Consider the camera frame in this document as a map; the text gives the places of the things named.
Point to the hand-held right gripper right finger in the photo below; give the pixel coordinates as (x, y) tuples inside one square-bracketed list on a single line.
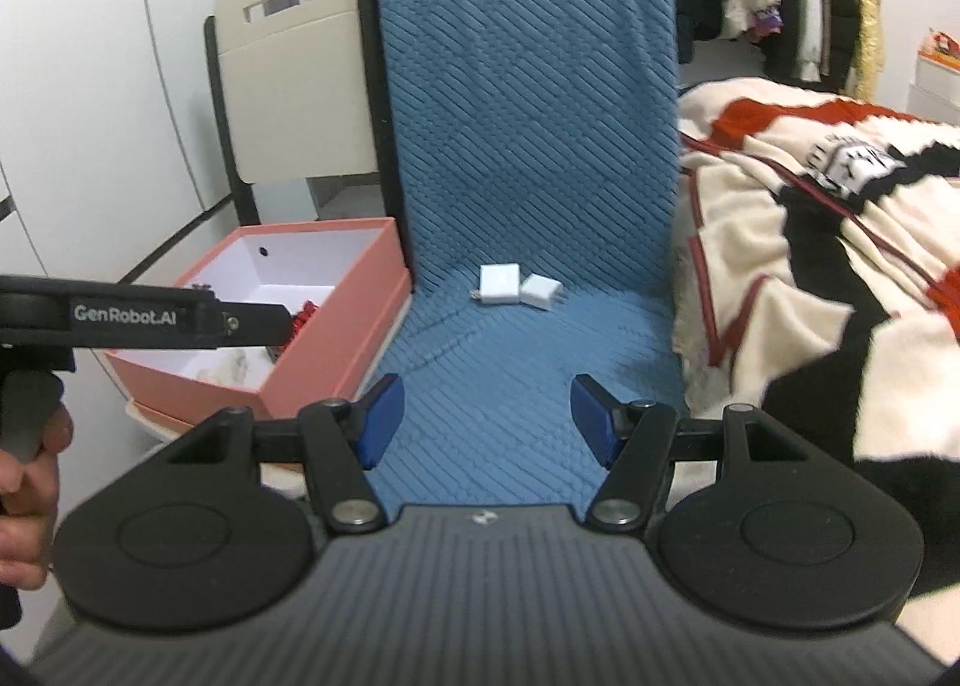
[(594, 420)]

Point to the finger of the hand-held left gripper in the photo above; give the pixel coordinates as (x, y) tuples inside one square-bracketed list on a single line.
[(255, 326)]

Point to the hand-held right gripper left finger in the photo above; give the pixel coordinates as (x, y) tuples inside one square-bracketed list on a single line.
[(381, 420)]

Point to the red plush toy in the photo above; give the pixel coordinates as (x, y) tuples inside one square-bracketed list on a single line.
[(302, 318)]

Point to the pink cardboard box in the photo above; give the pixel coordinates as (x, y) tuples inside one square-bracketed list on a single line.
[(315, 356)]

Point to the white charger adapter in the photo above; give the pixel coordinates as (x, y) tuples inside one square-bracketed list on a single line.
[(499, 283), (541, 292)]

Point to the person's left hand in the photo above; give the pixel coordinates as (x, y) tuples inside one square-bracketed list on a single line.
[(30, 506)]

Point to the white wardrobe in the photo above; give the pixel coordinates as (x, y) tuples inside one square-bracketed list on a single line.
[(97, 78)]

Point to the striped red black cream blanket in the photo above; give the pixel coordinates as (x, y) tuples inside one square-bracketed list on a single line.
[(840, 281)]

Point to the blue textured mat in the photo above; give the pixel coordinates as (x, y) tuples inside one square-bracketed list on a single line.
[(525, 93)]

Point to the white cabinet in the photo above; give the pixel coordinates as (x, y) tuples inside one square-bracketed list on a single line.
[(937, 93)]

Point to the orange box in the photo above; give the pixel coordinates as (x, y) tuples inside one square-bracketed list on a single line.
[(943, 52)]

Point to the cream folding chair black frame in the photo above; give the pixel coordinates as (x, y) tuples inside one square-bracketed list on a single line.
[(300, 93)]

